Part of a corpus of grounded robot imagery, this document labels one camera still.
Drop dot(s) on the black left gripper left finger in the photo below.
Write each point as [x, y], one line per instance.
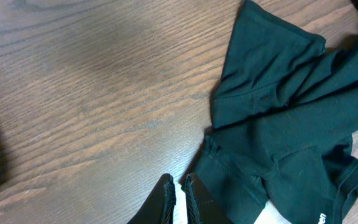
[159, 205]

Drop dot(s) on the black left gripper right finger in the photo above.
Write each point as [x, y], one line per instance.
[201, 207]

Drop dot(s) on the black t-shirt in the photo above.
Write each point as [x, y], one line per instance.
[283, 117]

